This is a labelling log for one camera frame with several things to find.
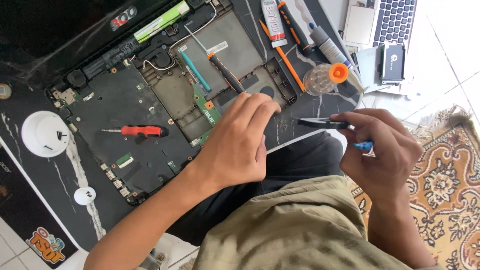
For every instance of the person's right hand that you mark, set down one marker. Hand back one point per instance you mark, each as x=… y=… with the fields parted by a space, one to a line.
x=386 y=161

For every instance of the person's left hand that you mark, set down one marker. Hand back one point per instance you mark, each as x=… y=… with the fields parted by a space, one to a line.
x=228 y=150

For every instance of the blue small tool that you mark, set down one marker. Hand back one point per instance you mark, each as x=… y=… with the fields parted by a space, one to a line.
x=364 y=146

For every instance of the black tweezers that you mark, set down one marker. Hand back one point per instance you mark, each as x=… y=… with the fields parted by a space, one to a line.
x=318 y=123

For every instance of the black laptop base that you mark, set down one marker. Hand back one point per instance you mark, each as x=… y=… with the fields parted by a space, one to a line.
x=123 y=112

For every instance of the person's black trousers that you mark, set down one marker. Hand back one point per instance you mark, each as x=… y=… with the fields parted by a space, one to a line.
x=292 y=161

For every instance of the brown patterned carpet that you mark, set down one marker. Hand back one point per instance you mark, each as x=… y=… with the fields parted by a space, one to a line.
x=446 y=187

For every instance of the black orange long-shaft screwdriver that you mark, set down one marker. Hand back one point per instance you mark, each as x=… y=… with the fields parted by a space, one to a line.
x=227 y=74

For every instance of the teal plastic spudger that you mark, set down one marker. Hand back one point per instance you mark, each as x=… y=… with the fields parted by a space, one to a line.
x=195 y=70

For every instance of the black drive box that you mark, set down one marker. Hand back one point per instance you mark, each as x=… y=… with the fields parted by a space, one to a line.
x=392 y=63

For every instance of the person's olive shirt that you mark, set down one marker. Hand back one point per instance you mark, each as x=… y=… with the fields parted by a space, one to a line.
x=292 y=232

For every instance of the clear jar with orange cap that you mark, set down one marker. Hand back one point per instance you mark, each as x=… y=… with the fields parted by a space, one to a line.
x=322 y=78

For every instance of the orange thin stick tool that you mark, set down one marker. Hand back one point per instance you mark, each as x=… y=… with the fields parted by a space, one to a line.
x=287 y=62

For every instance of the grey paste syringe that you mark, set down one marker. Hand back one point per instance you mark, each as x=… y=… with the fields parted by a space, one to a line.
x=330 y=47

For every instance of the white red glue tube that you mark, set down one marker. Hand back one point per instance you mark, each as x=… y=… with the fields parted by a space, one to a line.
x=273 y=22

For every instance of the black orange thick screwdriver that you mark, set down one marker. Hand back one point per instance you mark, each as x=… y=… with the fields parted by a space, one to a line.
x=294 y=28

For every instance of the silver laptop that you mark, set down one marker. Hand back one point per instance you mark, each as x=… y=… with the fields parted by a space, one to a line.
x=390 y=18

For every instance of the green battery cell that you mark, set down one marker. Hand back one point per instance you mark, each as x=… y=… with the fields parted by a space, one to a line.
x=161 y=21

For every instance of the black laptop battery pack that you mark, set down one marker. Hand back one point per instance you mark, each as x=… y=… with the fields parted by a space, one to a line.
x=112 y=56

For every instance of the small white plastic cap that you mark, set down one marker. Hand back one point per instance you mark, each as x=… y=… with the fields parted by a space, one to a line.
x=83 y=195

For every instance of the black screw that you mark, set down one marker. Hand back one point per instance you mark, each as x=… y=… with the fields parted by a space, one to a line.
x=60 y=135
x=48 y=147

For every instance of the black marbled work mat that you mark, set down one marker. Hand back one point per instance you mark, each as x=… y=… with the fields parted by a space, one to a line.
x=56 y=180

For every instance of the large white plastic bowl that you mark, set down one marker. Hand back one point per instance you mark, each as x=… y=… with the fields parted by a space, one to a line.
x=41 y=133

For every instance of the black laptop lid with sticker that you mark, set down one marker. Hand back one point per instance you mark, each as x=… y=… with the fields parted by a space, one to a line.
x=56 y=30

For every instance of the black cover with cartoon sticker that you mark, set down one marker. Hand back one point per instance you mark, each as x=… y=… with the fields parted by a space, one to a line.
x=26 y=217

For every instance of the small round metal object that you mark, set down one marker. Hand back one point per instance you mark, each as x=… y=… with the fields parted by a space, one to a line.
x=3 y=91

